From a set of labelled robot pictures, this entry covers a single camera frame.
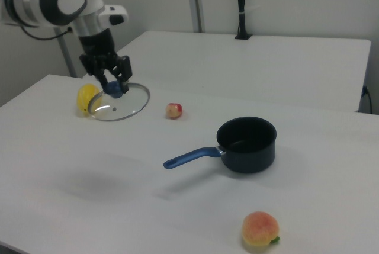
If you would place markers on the yellow striped toy melon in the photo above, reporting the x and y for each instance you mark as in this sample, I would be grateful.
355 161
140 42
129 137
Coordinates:
84 97

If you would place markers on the glass lid with blue knob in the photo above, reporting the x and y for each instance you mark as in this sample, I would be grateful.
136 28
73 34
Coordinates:
128 103

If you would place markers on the red toy wax apple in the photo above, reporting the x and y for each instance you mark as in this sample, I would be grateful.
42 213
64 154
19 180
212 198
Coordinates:
173 111

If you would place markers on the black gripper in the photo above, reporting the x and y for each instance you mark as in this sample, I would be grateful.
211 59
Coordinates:
96 45

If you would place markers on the black camera stand pole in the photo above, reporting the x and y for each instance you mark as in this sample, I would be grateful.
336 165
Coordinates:
242 5

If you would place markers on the orange yellow toy peach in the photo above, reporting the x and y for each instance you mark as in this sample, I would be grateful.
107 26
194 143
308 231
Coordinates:
259 228

